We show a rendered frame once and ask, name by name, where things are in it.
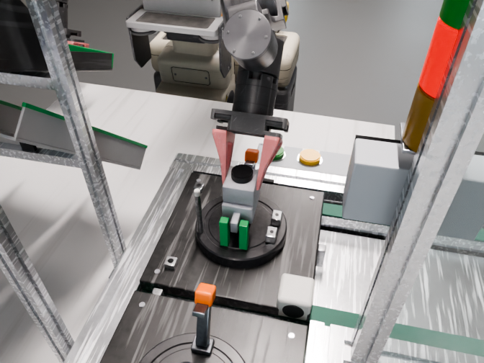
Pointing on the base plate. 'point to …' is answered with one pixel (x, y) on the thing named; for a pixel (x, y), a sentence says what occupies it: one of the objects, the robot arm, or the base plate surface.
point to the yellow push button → (310, 157)
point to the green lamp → (453, 12)
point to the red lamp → (437, 57)
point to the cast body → (240, 195)
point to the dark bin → (12, 34)
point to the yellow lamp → (417, 118)
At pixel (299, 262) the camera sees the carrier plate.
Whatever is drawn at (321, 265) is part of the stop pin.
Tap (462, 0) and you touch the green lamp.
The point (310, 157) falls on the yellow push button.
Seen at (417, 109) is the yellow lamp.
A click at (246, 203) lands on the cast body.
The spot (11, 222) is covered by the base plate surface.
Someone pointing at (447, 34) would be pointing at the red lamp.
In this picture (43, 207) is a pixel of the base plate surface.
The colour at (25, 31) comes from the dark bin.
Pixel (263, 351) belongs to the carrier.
